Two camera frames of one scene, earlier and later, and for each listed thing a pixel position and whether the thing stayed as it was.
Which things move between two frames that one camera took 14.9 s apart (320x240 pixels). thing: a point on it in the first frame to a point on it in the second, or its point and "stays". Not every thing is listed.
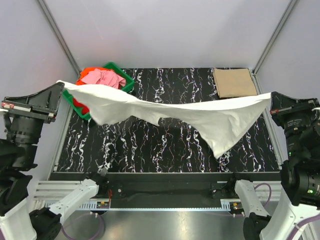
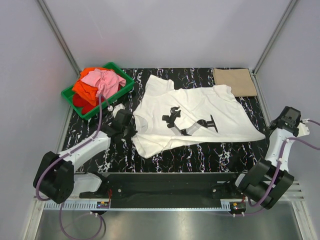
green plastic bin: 129,83 stays
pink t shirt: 106,77 stays
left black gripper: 43,103 to 132,132
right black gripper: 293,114 to 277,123
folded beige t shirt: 232,82 stays
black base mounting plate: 167,189 stays
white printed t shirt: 222,124 to 169,117
